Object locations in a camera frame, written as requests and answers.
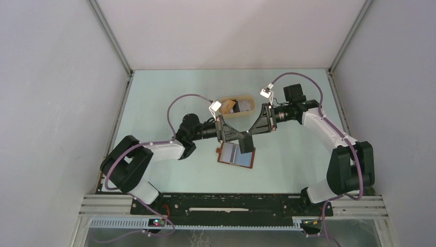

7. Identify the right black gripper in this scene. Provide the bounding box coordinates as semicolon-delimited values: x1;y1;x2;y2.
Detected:
249;102;293;135

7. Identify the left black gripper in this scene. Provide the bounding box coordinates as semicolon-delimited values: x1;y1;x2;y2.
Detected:
191;115;244;143

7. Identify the brown leather card holder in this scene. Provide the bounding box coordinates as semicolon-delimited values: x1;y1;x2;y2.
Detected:
215;143;256;169

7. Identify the beige oval tray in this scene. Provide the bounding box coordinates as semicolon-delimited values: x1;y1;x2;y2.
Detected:
219;95;256;118

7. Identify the gold credit card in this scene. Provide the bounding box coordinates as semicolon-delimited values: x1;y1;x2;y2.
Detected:
220;99;236;114

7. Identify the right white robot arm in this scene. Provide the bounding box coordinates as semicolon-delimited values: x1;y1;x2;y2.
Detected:
248;84;375;215

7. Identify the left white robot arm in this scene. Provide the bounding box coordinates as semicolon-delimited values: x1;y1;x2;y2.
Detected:
100;114;249;214

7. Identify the silver card in tray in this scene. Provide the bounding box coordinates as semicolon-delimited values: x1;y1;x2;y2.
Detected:
235;100;252;113

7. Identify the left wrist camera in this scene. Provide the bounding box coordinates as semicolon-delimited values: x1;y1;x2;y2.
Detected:
209;101;222;120

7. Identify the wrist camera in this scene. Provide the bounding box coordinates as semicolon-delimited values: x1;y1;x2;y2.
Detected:
209;101;222;120
260;83;274;105

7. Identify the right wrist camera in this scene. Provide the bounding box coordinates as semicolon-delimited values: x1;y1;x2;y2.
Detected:
260;83;274;105

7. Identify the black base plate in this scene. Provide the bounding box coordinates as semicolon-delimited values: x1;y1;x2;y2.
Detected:
130;192;333;226

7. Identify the grey cable duct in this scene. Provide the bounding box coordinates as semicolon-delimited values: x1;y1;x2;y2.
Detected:
88;217;321;231

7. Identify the aluminium frame rail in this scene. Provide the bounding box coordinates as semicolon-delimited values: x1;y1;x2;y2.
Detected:
78;194;389;220

